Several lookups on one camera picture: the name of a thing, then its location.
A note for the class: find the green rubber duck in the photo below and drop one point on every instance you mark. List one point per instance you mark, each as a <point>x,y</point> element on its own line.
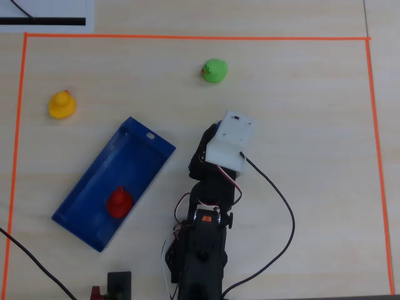
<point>215,71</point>

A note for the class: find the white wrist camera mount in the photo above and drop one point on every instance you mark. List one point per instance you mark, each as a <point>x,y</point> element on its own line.
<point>231,140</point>

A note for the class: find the yellow rubber duck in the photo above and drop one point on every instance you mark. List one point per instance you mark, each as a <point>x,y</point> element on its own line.
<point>61,106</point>

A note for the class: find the black table clamp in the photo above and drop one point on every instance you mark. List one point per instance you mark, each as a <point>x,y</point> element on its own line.
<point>119,282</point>

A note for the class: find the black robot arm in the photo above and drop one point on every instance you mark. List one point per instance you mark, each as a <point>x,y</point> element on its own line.
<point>203,250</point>

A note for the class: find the long orange tape strip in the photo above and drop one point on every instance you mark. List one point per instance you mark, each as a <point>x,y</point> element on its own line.
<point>200,37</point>

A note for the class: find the red rubber duck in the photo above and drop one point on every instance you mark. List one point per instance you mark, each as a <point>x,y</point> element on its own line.
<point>119,203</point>

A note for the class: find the white paper with black bar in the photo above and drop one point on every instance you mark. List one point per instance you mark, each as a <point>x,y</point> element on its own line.
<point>90,15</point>

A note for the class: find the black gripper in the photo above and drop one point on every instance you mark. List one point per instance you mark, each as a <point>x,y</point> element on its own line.
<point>202,144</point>

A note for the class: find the blue plastic rectangular box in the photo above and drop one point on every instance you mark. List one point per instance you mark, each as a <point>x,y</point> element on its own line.
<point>131,168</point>

